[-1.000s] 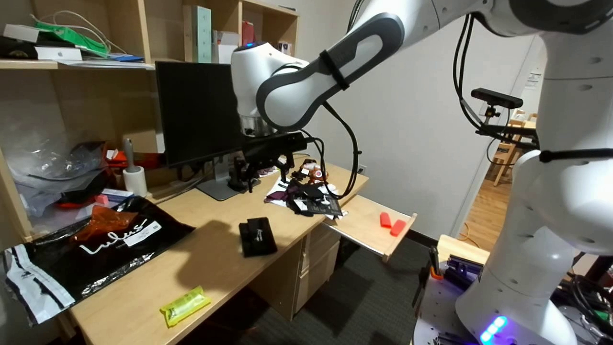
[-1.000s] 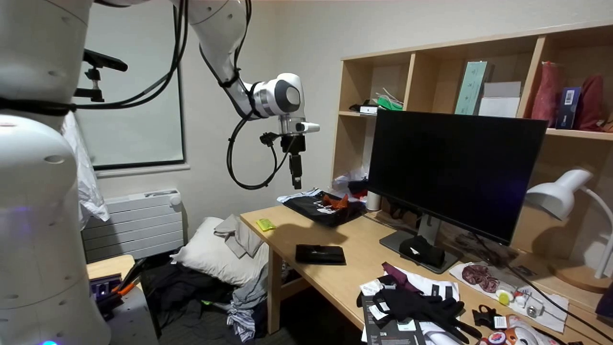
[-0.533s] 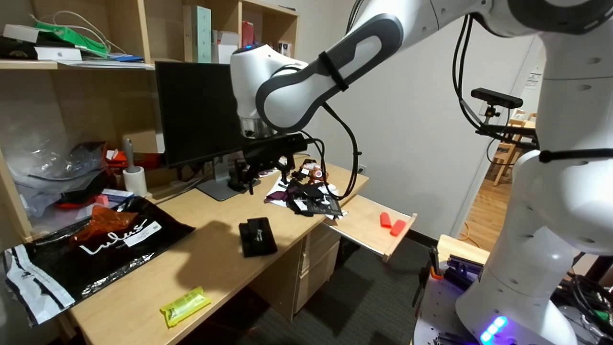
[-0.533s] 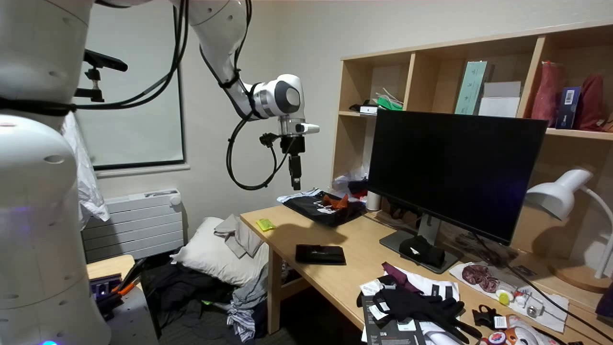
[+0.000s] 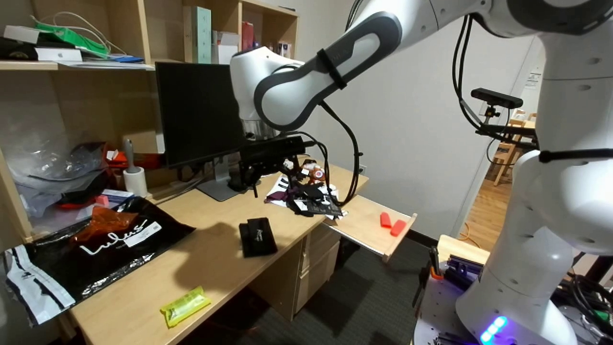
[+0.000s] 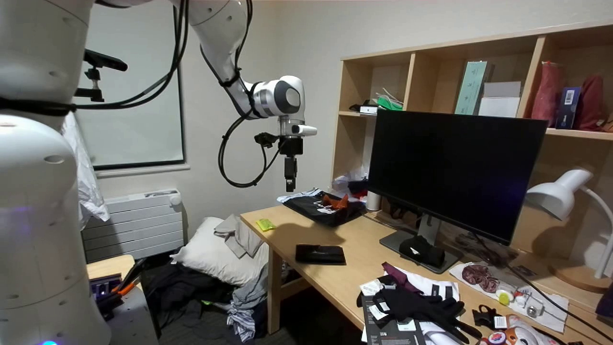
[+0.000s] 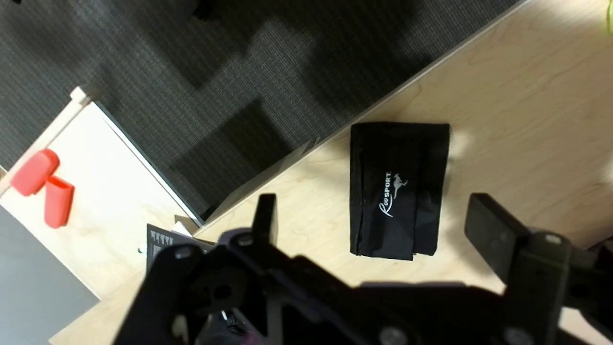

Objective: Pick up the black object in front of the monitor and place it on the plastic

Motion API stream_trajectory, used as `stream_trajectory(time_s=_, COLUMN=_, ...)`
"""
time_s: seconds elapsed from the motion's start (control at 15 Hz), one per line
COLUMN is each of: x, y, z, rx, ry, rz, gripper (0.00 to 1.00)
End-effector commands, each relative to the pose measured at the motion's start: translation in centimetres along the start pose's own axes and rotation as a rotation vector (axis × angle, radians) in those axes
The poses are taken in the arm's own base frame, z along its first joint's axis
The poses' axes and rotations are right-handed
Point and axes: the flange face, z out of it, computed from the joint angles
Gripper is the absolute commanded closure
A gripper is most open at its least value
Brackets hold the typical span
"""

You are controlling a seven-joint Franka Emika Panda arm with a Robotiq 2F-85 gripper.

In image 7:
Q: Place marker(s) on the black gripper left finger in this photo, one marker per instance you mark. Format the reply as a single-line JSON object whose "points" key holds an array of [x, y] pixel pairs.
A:
{"points": [[267, 218]]}

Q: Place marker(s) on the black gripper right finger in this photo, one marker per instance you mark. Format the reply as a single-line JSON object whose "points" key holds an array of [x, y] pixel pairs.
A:
{"points": [[495, 233]]}

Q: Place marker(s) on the black card with labels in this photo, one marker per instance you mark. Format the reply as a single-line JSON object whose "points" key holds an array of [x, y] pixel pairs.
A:
{"points": [[164, 247]]}

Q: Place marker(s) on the light wood desk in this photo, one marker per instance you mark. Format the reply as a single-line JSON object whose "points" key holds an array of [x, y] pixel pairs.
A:
{"points": [[524, 128]]}

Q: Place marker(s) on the pull-out wood board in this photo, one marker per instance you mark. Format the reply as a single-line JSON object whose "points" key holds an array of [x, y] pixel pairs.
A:
{"points": [[102, 193]]}

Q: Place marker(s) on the red rounded block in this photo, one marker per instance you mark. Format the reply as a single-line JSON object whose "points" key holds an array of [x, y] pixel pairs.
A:
{"points": [[35, 174]]}

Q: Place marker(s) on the grey flat panel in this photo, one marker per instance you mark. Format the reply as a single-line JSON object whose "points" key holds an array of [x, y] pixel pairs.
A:
{"points": [[32, 281]]}

